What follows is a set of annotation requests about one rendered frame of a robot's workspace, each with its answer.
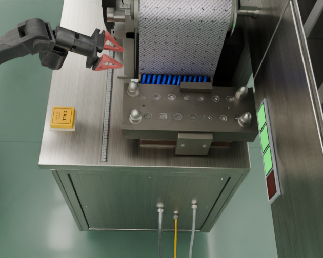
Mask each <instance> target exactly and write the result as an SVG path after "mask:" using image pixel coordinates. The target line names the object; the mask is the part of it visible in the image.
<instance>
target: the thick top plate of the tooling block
mask: <svg viewBox="0 0 323 258"><path fill-rule="evenodd" d="M128 86H129V83H124V90H123V110H122V139H163V140H177V136H178V133H212V134H213V140H212V141H245V142H254V140H255V138H256V137H257V135H258V133H259V130H258V123H257V115H256V107H255V100H254V93H253V88H250V87H248V93H247V98H246V99H244V100H239V99H238V98H236V96H235V93H236V91H237V90H238V89H239V87H218V86H212V91H211V92H184V91H180V85H169V84H138V87H139V94H138V95H137V96H135V97H132V96H129V95H128V93H127V89H128ZM133 109H138V110H139V111H140V114H141V115H142V121H141V122H140V123H139V124H132V123H131V122H130V120H129V117H130V114H131V112H132V110H133ZM245 112H249V113H250V114H251V118H252V119H251V123H250V125H249V126H248V127H242V126H240V125H239V123H238V120H239V118H240V117H241V116H242V114H243V113H245Z"/></svg>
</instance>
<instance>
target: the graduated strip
mask: <svg viewBox="0 0 323 258"><path fill-rule="evenodd" d="M113 31H114V29H111V31H110V34H111V36H112V37H113V38H114V39H115V40H116V38H115V36H114V34H113ZM109 45H110V46H113V47H115V45H114V44H113V43H111V42H110V44H109ZM109 56H110V57H111V58H113V59H115V51H110V50H109ZM113 73H114V69H108V70H107V83H106V96H105V110H104V123H103V136H102V149H101V157H100V161H101V162H108V148H109V133H110V118H111V103H112V88H113Z"/></svg>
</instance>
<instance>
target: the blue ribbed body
mask: <svg viewBox="0 0 323 258"><path fill-rule="evenodd" d="M180 82H210V80H207V76H205V77H204V79H203V78H202V77H201V76H199V79H197V76H194V78H193V79H192V76H189V78H188V79H187V76H184V78H182V76H181V75H180V76H179V77H178V79H177V76H176V75H174V77H173V78H172V76H171V75H169V77H168V78H167V75H164V76H163V78H162V76H161V75H159V76H158V78H157V75H153V77H152V75H151V74H149V75H148V77H147V75H146V74H144V75H143V77H142V78H141V84H144V83H145V84H149V83H150V84H170V85H180Z"/></svg>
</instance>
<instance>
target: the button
mask: <svg viewBox="0 0 323 258"><path fill-rule="evenodd" d="M74 116H75V108H74V107H60V106H53V108H52V115H51V121H50V126H51V128H65V129H73V125H74Z"/></svg>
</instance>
